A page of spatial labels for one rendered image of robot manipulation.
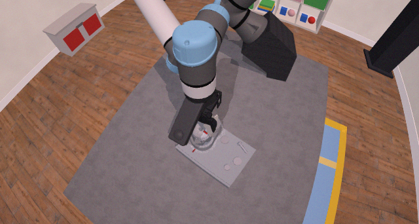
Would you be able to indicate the white toothed gear with red mark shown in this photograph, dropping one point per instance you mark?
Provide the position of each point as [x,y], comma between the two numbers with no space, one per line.
[200,132]

